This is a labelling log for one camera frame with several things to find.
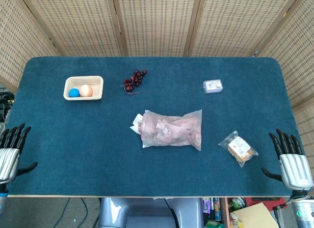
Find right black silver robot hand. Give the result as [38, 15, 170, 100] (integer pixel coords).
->
[261, 128, 314, 191]

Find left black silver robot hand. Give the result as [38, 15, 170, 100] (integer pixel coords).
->
[0, 123, 39, 185]

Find clear bag of meat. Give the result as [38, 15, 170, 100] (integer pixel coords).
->
[141, 109, 203, 152]

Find clear plastic bag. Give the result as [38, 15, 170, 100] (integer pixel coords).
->
[130, 113, 202, 147]

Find clear-wrapped snack pack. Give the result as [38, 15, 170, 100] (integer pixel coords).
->
[218, 130, 259, 168]

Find yellow paper folder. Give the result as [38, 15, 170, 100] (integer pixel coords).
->
[230, 202, 279, 228]

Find colourful bottles on shelf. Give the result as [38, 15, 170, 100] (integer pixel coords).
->
[202, 197, 221, 221]

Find peach coloured ball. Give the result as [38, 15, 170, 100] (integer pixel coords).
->
[78, 84, 94, 98]

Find small clear plastic box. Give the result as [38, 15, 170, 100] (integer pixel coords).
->
[202, 79, 224, 94]

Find beige rectangular tray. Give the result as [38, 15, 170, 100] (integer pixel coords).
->
[63, 76, 104, 101]

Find grey robot torso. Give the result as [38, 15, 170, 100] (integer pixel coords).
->
[98, 197, 204, 228]

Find dark red grape bunch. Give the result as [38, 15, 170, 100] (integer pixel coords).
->
[120, 69, 148, 95]

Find woven bamboo folding screen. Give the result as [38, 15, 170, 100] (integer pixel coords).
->
[0, 0, 314, 179]

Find tangle of cables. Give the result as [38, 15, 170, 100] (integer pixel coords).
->
[0, 86, 15, 122]

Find wooden shelf post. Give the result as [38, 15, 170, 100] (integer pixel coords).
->
[220, 197, 230, 228]

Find blue floor cable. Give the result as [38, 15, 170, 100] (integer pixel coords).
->
[79, 198, 89, 224]

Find black torso cable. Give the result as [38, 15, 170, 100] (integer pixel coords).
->
[163, 198, 179, 228]

